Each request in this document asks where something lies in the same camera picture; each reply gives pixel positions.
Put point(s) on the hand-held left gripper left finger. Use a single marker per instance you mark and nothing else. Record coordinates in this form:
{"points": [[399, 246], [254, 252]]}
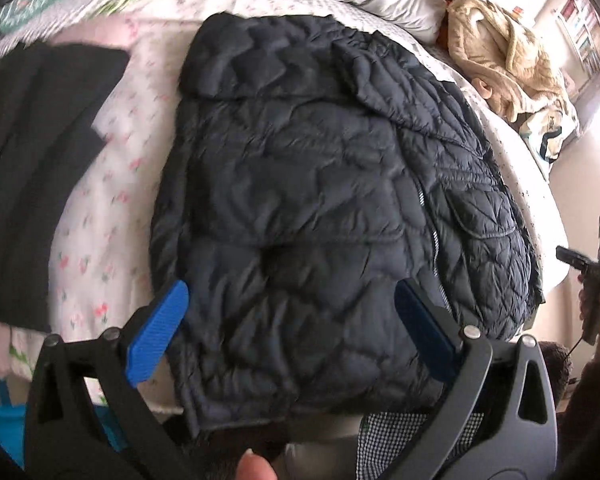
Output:
{"points": [[155, 332]]}

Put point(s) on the dark fuzzy object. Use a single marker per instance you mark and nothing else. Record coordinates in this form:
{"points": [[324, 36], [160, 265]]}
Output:
{"points": [[555, 370]]}

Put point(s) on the floral bedsheet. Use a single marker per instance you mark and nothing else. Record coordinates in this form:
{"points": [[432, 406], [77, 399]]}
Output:
{"points": [[110, 200]]}

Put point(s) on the teal patterned cloth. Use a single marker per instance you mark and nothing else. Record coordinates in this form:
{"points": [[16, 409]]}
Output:
{"points": [[30, 5]]}

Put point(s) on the bookshelf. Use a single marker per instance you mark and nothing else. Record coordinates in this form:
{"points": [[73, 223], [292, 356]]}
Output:
{"points": [[585, 30]]}

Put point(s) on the person's left hand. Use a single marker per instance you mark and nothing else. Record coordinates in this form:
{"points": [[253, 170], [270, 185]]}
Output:
{"points": [[254, 467]]}

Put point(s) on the dark grey garment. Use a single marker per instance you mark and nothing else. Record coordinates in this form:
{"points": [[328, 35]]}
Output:
{"points": [[30, 160]]}

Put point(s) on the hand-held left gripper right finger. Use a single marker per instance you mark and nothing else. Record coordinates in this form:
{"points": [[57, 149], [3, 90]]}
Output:
{"points": [[425, 332]]}

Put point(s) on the beige fleece robe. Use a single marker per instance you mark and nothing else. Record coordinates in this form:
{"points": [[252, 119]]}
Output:
{"points": [[500, 55]]}

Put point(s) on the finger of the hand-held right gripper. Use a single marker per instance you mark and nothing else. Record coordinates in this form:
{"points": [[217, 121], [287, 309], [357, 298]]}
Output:
{"points": [[570, 256]]}

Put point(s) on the person's right forearm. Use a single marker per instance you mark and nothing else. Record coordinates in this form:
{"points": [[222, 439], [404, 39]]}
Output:
{"points": [[590, 410]]}

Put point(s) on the black quilted jacket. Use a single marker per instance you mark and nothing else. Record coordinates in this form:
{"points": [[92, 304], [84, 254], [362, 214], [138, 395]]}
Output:
{"points": [[305, 185]]}

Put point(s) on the white and blue tote bag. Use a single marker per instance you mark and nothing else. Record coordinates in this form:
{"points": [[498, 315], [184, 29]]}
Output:
{"points": [[550, 135]]}

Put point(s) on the blue fabric bag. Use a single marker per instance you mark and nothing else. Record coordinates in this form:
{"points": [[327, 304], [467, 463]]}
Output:
{"points": [[0, 410]]}

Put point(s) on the checkered pants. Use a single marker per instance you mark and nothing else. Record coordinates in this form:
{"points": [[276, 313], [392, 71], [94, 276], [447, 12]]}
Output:
{"points": [[380, 430]]}

